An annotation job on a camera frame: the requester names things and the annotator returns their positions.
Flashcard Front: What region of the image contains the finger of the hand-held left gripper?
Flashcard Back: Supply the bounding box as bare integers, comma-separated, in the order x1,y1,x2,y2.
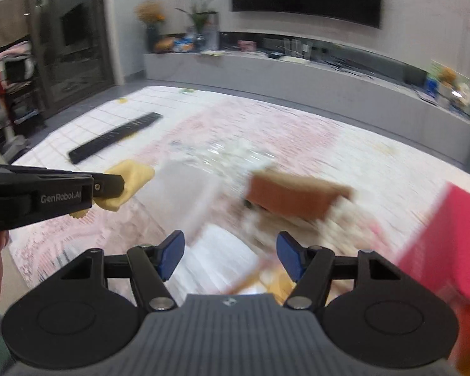
93,172,125,201

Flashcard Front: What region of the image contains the black remote control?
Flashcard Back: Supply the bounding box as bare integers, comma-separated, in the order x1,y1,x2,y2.
68,112,163,164

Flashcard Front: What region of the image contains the cream plush toy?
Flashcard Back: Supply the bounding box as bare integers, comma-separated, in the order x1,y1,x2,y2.
452,82,470,108

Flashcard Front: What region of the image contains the dark glass sliding door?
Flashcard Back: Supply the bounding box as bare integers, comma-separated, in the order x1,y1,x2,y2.
27,0,116,118

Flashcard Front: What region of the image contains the brown sponge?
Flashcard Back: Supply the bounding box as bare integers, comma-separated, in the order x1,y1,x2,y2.
245,172,355,222

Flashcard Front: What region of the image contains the grey television cabinet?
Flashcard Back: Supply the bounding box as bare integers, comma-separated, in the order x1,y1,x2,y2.
143,30,470,167

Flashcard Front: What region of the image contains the clear plastic bag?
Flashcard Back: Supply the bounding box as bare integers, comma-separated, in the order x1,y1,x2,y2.
168,141,275,181

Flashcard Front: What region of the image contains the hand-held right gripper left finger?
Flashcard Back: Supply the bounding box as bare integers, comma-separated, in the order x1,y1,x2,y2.
60,230,185,311

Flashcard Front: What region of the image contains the white router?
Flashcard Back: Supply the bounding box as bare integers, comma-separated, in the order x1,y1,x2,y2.
280,38,312,63

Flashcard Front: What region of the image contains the green white gift box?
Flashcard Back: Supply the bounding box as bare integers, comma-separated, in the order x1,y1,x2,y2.
431,60,459,84

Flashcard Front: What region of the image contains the yellow sponge cloth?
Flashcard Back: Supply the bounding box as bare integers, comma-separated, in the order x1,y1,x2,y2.
72,159,155,220

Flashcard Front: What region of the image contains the blue white snack bag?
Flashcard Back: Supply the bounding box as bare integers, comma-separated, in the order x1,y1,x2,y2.
174,36,196,53

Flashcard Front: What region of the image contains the vase with orange flowers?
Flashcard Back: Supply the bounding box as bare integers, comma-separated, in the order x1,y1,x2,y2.
135,1,167,53

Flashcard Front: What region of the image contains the green potted plant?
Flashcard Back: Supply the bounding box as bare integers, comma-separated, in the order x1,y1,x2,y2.
175,0,224,44

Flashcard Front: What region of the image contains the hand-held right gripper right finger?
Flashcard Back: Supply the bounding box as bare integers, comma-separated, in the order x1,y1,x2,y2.
276,231,410,310

